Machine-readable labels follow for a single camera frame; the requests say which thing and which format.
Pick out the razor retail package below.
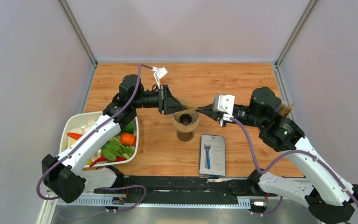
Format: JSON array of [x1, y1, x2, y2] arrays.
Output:
[[199, 134, 226, 177]]

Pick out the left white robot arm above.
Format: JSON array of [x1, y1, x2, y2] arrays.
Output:
[[36, 75, 186, 203]]

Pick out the green bok choy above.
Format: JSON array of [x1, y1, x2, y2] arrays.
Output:
[[119, 120, 137, 135]]

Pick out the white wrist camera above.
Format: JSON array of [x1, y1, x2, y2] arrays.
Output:
[[151, 67, 168, 88], [213, 94, 235, 112]]

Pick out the orange toy carrot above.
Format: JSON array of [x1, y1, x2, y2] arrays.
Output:
[[66, 132, 82, 140]]

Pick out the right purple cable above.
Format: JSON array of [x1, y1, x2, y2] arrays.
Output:
[[230, 117, 358, 224]]

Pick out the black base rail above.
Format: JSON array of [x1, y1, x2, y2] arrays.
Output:
[[93, 173, 266, 206]]

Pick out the orange toy pumpkin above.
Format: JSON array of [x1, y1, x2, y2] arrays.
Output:
[[120, 133, 137, 146]]

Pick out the orange coffee filter box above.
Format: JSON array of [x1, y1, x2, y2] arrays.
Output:
[[279, 101, 295, 117]]

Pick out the white vegetable tray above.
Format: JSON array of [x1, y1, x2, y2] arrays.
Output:
[[59, 112, 139, 168]]

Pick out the glass ribbed coffee dripper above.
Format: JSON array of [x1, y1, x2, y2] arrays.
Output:
[[173, 112, 199, 126]]

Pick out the round wooden dripper stand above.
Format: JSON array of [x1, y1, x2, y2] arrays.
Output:
[[172, 119, 199, 133]]

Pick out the green leafy vegetable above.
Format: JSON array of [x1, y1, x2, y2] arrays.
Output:
[[101, 137, 135, 162]]

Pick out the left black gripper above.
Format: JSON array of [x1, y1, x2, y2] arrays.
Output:
[[132, 85, 188, 115]]

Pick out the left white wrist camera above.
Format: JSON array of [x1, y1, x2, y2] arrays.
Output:
[[151, 67, 168, 88]]

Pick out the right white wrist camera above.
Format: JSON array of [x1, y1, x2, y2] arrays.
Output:
[[213, 94, 235, 112]]

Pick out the red chili pepper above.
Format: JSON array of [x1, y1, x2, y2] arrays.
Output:
[[89, 156, 126, 168]]

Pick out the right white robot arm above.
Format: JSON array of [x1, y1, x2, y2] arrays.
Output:
[[198, 87, 358, 224]]

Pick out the brown paper coffee filter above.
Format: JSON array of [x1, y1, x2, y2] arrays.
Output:
[[175, 98, 199, 111]]

